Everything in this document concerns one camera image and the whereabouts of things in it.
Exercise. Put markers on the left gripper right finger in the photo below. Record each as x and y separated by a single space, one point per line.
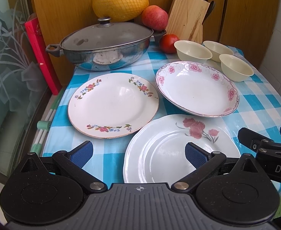
233 191

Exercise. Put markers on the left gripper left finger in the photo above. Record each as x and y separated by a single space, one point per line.
47 190

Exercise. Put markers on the cream bowl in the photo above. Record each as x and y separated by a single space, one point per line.
234 68
217 49
192 51

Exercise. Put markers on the white plate red carnation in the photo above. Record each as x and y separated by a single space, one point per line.
157 152

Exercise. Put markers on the white green drying rack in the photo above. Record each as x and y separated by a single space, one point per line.
43 126

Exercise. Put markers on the deep plate pink flowers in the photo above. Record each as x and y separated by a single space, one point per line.
197 89

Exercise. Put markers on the cream bowl back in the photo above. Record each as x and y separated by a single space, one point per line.
217 49

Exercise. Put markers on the frosted glass door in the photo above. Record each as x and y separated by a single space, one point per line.
22 84

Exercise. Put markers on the white plate small flowers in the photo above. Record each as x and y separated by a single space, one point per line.
113 105

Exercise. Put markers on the red tomato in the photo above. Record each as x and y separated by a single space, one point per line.
166 43

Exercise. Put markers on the steel pot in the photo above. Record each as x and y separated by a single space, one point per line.
106 60

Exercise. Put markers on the wooden knife block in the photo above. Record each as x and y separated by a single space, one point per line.
186 17

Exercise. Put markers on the red apple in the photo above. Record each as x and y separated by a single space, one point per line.
155 18

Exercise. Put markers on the red cutting board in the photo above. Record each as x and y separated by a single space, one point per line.
38 45

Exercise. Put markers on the grey pot lid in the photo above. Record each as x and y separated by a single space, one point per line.
104 35

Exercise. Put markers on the yellow pomelo in net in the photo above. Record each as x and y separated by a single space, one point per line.
119 10

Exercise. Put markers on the black scissors handle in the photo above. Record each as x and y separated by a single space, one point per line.
210 9

